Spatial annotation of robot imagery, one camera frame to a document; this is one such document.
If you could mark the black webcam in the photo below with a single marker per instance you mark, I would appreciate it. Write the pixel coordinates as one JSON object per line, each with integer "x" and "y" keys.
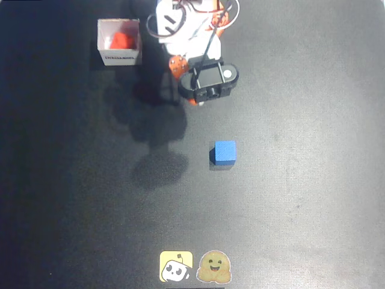
{"x": 207, "y": 78}

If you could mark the red cube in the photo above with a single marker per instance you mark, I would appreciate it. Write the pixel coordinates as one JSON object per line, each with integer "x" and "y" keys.
{"x": 121, "y": 40}

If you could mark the blue cube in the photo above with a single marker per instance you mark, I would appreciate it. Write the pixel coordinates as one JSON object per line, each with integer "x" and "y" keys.
{"x": 225, "y": 152}

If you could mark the hugging face emoji sticker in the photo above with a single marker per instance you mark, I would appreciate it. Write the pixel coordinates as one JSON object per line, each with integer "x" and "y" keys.
{"x": 214, "y": 268}

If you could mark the white cardboard box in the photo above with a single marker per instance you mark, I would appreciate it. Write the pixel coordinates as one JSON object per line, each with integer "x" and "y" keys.
{"x": 120, "y": 57}

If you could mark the yellow robot sticker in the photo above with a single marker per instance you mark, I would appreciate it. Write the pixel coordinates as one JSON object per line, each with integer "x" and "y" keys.
{"x": 176, "y": 266}

